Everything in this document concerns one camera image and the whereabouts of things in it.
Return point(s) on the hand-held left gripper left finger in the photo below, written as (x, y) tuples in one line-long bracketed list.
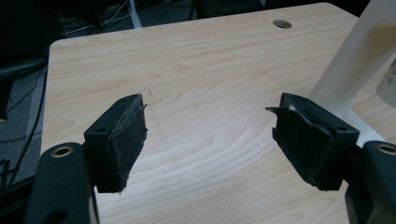
[(116, 146)]

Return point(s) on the white cup with green print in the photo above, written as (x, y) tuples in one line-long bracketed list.
[(389, 91)]

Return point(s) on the white pole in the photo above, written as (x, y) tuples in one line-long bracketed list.
[(135, 15)]

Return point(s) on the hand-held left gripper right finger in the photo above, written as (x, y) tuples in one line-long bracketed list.
[(311, 146)]

